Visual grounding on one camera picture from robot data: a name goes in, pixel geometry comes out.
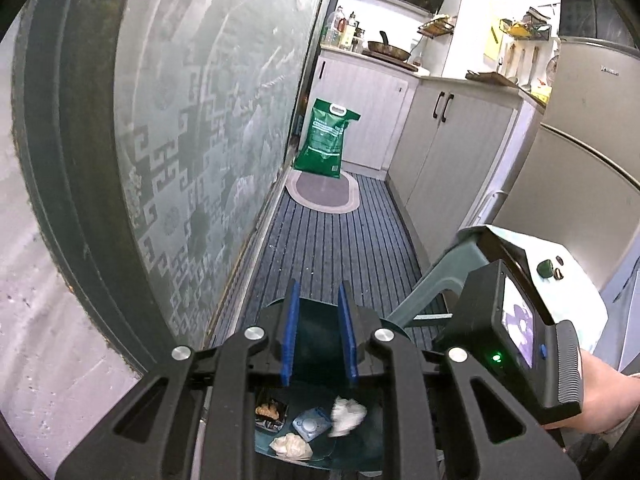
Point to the black packet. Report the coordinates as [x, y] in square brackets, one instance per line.
[274, 426]

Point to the white stove cabinet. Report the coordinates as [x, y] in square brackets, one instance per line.
[365, 110]

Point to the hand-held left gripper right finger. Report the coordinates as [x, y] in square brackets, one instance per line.
[347, 335]

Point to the green rice bag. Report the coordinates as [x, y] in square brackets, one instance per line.
[325, 137]

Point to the wooden cutting board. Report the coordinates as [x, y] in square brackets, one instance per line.
[492, 78]

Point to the person's right hand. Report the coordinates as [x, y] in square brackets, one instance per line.
[605, 395]

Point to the striped floor mat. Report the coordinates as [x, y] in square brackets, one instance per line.
[340, 250]

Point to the frying pan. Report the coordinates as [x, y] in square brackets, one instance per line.
[387, 50]

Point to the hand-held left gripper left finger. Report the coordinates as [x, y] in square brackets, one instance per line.
[290, 335]

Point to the yellow oil bottle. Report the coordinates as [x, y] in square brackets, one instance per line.
[349, 35]

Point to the teal trash bin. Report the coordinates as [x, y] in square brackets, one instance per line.
[320, 355]

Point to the brown fruit peel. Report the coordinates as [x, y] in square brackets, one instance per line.
[270, 410]

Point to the white tissue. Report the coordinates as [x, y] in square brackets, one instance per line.
[346, 415]

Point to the blue white tissue pack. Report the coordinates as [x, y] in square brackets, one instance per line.
[311, 424]

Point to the oval grey rug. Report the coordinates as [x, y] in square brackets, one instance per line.
[322, 192]

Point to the wall spice rack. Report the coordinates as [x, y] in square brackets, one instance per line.
[435, 26]

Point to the microwave oven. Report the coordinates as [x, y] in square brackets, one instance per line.
[595, 12]

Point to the patterned glass sliding door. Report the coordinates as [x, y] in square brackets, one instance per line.
[175, 135]

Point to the white paper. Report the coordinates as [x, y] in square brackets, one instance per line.
[291, 447]

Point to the beige fridge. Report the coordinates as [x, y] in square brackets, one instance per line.
[575, 160]

